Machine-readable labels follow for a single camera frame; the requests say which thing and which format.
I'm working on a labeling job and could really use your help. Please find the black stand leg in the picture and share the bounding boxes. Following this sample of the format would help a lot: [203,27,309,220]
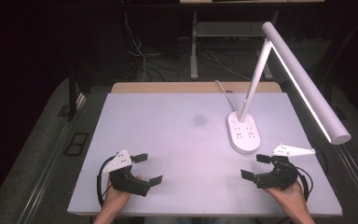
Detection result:
[67,74,78,121]

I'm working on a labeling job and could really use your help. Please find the grey metal table frame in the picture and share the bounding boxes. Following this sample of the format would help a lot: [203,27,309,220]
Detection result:
[190,10,280,81]

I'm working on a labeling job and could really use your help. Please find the person's right hand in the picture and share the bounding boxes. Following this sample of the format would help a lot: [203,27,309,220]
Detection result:
[263,179,307,217]

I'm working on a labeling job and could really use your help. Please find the thin white hanging cable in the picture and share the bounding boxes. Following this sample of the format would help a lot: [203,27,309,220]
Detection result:
[119,0,147,82]

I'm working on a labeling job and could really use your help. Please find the person's left hand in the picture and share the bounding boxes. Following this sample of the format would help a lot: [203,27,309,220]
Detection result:
[102,175,144,213]

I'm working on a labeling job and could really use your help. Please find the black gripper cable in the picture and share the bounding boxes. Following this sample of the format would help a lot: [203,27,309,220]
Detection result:
[294,165,314,203]
[96,155,117,208]

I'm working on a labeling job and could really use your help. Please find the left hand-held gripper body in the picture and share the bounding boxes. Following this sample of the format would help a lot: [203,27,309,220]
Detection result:
[102,149,152,198]

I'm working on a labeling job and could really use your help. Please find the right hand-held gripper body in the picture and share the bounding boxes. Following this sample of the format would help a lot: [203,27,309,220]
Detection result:
[253,143,317,191]

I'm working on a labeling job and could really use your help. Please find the white desk lamp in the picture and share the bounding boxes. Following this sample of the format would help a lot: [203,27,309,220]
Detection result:
[226,21,352,155]

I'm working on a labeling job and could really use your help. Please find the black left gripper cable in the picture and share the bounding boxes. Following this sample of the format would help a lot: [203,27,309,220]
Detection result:
[96,155,117,208]

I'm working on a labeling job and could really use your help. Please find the tangle of floor cables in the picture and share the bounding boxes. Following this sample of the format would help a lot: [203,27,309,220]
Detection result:
[127,36,253,82]

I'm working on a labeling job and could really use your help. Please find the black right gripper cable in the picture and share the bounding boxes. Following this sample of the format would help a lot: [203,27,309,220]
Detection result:
[294,165,314,203]

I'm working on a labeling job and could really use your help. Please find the white lamp cable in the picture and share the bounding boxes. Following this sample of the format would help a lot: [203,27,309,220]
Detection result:
[213,79,241,114]

